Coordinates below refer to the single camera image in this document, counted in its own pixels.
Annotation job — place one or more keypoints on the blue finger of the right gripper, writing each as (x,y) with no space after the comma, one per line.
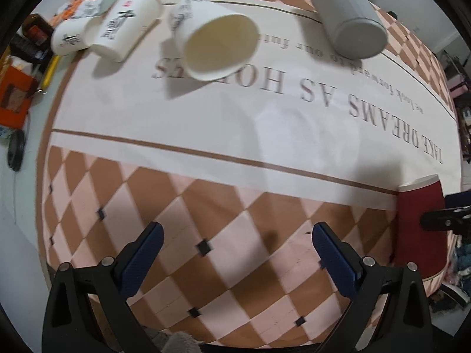
(454,217)

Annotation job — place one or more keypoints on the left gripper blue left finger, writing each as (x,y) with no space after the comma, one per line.
(70,324)

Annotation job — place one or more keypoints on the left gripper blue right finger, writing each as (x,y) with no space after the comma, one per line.
(404,324)

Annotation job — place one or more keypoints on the red ribbed paper cup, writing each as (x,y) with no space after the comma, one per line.
(427,249)

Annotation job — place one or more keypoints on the small white printed paper cup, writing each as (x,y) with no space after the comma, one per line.
(74,35)

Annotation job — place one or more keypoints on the white paper cup lying open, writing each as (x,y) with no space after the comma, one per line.
(213,41)

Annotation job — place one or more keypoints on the tall white printed paper cup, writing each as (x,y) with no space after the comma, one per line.
(124,25)

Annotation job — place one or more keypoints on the grey plastic mug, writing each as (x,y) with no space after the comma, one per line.
(352,27)

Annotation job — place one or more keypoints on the checkered printed tablecloth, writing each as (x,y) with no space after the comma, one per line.
(239,170)

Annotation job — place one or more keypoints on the orange box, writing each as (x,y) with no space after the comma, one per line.
(17,91)

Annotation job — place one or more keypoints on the yellow utility knife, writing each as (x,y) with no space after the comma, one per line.
(49,73)

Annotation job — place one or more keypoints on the dark glass bottle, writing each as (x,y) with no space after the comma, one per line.
(38,31)

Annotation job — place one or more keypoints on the crumpled white orange wrapper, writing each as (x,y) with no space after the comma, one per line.
(74,9)

